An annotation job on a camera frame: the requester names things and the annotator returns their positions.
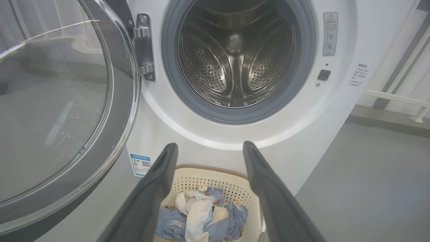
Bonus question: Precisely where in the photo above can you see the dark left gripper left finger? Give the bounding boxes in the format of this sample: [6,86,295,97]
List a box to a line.
[97,143,179,242]

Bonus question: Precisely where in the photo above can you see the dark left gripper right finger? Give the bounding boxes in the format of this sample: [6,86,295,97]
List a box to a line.
[243,141,327,242]

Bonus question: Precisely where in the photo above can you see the blue printed garment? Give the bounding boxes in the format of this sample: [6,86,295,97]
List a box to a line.
[155,187,248,242]

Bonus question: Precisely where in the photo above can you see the white garment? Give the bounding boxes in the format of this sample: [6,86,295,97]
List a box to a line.
[175,190,215,242]

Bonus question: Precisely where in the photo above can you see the black round glass washer door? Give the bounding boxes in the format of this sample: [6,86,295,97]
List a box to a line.
[0,0,141,242]

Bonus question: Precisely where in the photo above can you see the white front-load washing machine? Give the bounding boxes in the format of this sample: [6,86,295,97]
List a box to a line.
[34,0,419,242]

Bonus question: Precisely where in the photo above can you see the grey rubber door gasket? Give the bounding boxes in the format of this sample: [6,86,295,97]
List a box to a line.
[161,0,317,125]

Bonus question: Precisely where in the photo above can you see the stainless steel washing machine drum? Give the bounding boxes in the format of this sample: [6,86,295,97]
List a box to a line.
[178,0,297,108]

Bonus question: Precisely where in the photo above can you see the metal door hinge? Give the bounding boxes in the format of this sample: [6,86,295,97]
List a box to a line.
[129,13,156,82]

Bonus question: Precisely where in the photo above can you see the blue energy label sticker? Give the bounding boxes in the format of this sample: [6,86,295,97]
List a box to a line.
[130,154,152,177]

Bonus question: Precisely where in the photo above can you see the cream perforated laundry basket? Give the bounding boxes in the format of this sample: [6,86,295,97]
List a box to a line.
[153,164,267,242]

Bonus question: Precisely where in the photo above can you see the white metal railing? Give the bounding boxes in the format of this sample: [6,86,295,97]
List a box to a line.
[363,0,430,123]

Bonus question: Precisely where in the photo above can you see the grey warning sticker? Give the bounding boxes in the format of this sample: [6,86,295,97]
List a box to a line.
[322,12,338,56]

